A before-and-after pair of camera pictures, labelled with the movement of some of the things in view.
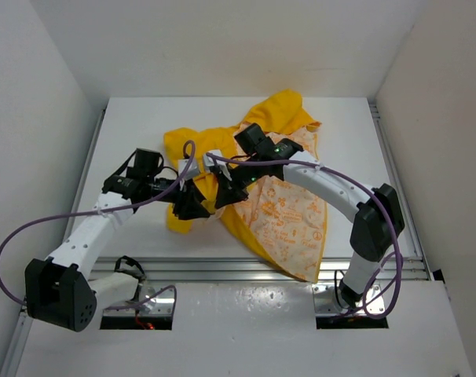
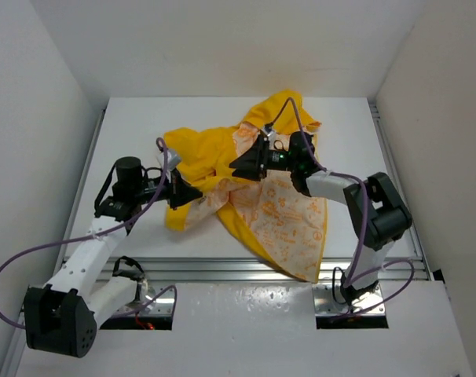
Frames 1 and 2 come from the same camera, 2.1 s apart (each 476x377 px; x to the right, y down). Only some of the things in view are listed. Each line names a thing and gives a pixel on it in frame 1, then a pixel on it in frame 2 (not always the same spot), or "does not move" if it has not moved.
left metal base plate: x=151 y=299 does not move
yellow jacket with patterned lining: x=237 y=173 does not move
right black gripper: x=228 y=194 → x=250 y=166
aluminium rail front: x=247 y=269 does not move
